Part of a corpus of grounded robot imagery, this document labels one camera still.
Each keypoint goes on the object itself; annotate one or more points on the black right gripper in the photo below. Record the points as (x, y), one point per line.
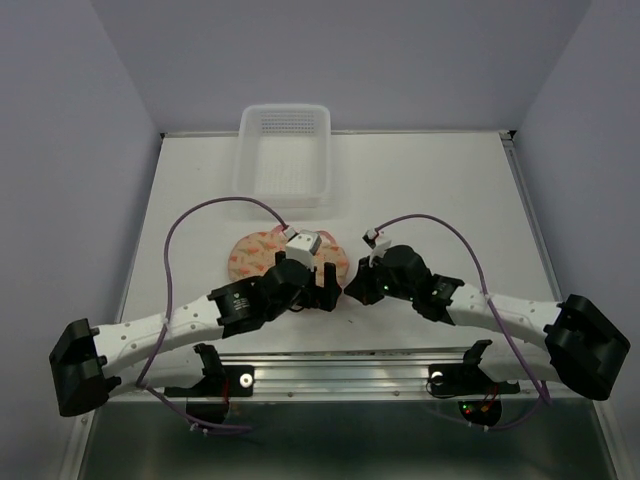
(360, 286)

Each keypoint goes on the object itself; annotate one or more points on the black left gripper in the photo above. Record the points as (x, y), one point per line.
(321, 297)

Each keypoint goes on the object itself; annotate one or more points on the orange floral round laundry bag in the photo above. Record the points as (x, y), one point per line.
(256, 252)

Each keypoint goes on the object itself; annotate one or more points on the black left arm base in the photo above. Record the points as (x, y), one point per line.
(218, 381)

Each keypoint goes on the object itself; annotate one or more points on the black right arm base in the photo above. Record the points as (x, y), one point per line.
(479, 396)

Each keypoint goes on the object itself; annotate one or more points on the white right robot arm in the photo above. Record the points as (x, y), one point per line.
(570, 342)

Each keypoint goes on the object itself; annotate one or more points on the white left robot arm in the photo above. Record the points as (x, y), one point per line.
(91, 364)

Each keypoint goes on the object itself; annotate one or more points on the white perforated plastic basket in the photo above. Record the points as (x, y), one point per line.
(283, 158)

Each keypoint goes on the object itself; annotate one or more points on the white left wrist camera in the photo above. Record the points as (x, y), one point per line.
(302, 246)

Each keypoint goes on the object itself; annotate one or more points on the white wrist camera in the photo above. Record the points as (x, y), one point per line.
(378, 242)
(302, 246)

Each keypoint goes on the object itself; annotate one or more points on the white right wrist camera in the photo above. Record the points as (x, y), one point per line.
(378, 242)

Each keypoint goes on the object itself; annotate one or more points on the aluminium mounting rail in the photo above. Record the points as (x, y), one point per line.
(336, 376)

